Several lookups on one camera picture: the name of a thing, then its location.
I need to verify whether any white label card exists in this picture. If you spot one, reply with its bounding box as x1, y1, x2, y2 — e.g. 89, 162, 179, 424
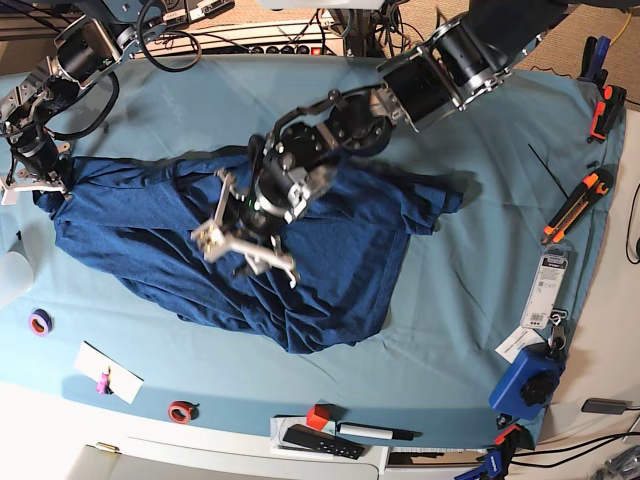
495, 327, 545, 364

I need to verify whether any purple tape roll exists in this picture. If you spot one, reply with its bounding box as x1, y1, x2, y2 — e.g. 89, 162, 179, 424
29, 309, 53, 337

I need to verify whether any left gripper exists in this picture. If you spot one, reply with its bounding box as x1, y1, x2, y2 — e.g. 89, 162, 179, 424
239, 169, 310, 238

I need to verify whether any dark blue t-shirt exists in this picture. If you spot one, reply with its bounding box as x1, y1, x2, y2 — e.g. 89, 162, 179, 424
33, 153, 463, 354

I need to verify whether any white black marker pen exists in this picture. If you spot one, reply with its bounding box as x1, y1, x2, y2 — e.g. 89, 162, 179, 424
336, 423, 421, 441

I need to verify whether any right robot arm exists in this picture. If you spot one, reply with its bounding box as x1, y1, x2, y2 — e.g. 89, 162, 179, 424
1, 1, 168, 205

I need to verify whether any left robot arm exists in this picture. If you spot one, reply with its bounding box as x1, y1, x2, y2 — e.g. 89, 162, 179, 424
234, 1, 569, 237

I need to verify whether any blue black clamp top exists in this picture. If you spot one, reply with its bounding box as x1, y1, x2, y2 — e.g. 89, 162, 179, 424
578, 36, 611, 87

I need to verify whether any red cube block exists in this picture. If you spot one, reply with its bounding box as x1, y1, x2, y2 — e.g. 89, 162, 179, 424
306, 404, 330, 431

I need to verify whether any orange black utility knife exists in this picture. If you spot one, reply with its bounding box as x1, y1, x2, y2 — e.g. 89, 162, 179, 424
541, 168, 614, 245

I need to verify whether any blue box with knob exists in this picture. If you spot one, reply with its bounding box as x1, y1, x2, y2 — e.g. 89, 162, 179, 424
489, 343, 566, 421

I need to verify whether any black zip tie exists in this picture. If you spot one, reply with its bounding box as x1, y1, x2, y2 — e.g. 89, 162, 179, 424
527, 143, 569, 199

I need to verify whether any small pink toy figure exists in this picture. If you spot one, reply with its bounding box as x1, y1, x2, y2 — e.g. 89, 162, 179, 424
96, 368, 113, 395

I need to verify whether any white paper card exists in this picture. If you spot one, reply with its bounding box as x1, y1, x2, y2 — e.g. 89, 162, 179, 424
74, 341, 144, 404

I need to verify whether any light blue table cloth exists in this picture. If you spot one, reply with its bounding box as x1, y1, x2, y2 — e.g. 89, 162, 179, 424
1, 55, 625, 448

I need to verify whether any clear blister retail package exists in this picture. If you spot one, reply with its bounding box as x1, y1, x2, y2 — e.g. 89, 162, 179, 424
520, 245, 569, 329

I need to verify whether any red tape roll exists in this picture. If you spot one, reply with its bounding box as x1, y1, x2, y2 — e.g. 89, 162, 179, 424
167, 400, 199, 425

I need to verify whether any blue black clamp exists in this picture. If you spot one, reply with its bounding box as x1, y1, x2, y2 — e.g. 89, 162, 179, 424
578, 36, 611, 87
454, 424, 531, 480

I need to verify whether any blue black clamp bottom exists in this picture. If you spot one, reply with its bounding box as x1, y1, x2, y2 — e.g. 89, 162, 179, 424
454, 424, 531, 480

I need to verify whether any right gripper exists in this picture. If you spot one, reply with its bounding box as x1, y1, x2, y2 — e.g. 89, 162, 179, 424
1, 134, 73, 205

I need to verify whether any white power strip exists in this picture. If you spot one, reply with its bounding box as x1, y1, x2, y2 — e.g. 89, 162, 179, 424
149, 18, 351, 60

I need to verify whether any black remote control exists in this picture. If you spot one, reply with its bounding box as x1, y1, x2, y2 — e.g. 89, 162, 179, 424
283, 424, 366, 460

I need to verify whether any black phone device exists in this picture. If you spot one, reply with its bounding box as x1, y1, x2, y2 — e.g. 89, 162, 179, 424
581, 398, 628, 415

